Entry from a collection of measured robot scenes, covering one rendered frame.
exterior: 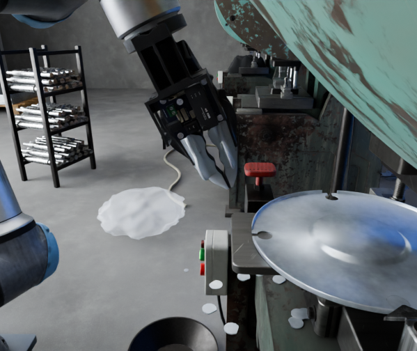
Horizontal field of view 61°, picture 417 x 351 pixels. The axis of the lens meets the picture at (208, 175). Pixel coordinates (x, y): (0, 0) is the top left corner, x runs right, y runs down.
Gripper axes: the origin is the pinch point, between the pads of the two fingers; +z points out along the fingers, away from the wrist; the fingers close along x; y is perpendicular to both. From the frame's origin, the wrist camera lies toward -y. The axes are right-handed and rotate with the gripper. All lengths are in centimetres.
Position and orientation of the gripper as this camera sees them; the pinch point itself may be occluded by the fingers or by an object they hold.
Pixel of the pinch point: (225, 177)
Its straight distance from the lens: 47.0
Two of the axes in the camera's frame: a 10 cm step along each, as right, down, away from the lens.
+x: 9.1, -3.9, -1.5
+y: 0.1, 3.7, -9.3
